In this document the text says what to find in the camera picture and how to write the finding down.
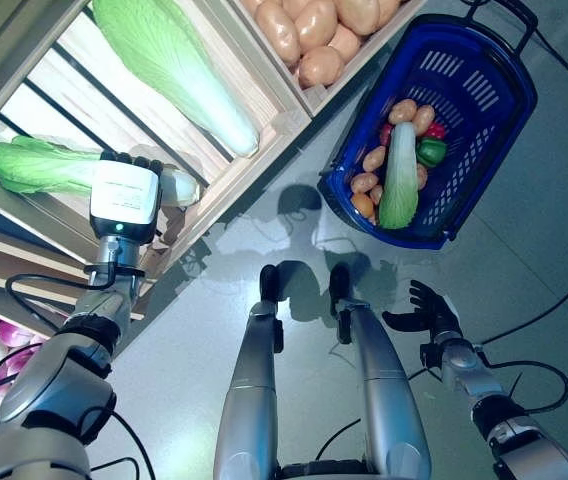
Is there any small orange round vegetable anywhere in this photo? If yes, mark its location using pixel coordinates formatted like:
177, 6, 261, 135
351, 193, 376, 217

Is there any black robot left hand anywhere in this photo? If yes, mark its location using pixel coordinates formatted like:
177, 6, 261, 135
88, 151, 165, 247

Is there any long black floor cable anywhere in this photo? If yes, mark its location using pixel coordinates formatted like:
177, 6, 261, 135
476, 19, 568, 347

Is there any dark robot pelvis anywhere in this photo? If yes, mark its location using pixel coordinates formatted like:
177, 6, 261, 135
276, 462, 370, 480

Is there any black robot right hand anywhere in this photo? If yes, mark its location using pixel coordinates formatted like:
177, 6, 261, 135
381, 278, 463, 347

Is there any blue plastic shopping basket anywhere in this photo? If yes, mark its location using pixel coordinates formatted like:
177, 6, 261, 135
316, 0, 540, 251

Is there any green bell pepper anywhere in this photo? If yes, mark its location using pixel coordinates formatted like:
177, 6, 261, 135
415, 138, 449, 169

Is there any silver robot right leg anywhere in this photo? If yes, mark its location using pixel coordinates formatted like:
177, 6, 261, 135
328, 263, 433, 480

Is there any wooden slatted crate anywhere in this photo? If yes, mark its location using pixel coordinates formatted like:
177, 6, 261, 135
0, 0, 314, 281
228, 0, 428, 119

